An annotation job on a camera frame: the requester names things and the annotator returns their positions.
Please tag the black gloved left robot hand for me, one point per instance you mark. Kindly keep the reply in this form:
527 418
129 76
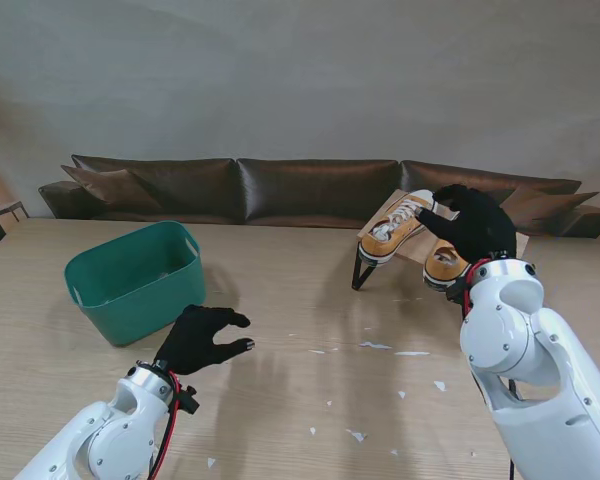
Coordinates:
195 345

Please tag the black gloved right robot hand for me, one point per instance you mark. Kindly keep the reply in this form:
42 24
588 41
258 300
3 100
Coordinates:
485 225

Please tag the yellow canvas sneaker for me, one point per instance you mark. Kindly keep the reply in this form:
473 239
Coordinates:
442 267
385 240

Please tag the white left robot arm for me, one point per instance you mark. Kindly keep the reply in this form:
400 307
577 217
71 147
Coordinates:
105 435

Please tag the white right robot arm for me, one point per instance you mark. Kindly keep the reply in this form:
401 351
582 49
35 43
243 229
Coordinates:
530 360

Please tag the brown sofa cushion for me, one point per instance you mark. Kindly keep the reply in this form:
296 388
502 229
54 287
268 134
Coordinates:
110 187
540 210

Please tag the small wooden stand black legs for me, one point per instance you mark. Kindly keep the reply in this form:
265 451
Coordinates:
410 247

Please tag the green plastic basket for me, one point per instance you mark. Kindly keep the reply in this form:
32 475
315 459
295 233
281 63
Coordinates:
130 270

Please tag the long white paper scrap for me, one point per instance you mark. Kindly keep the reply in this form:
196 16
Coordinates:
412 353
375 345

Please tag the brown leather sofa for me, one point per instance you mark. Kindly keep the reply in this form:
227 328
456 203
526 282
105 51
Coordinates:
305 190

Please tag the small wooden side table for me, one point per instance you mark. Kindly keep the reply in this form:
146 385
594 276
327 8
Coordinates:
7 206

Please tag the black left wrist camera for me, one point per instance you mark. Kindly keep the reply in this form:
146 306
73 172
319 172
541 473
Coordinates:
189 398

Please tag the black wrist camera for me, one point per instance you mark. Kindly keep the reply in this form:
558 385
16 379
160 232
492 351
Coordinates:
189 398
455 291

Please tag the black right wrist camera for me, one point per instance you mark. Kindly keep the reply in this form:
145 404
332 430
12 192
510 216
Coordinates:
455 291

